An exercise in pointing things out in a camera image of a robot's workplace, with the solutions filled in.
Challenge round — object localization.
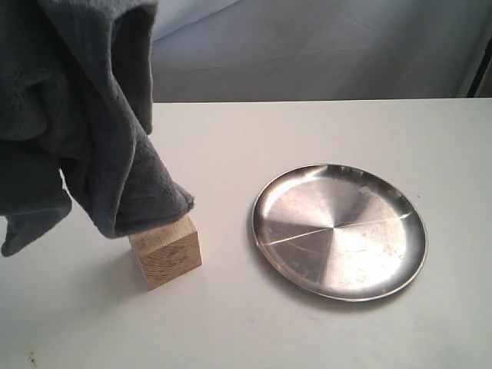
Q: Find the round stainless steel plate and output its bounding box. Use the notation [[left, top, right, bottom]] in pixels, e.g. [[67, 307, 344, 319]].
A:
[[251, 164, 427, 302]]

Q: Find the grey backdrop cloth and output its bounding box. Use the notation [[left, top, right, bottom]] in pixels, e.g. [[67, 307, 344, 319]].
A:
[[151, 1, 491, 102]]

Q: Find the black vertical stand pole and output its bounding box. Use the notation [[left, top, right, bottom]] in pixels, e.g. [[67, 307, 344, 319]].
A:
[[463, 15, 491, 98]]

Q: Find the grey fleece cloth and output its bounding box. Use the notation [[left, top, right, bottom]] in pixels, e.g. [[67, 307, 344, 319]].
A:
[[1, 1, 194, 257]]

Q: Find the light wooden cube block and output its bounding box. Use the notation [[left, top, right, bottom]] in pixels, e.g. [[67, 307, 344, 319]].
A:
[[128, 215, 202, 291]]

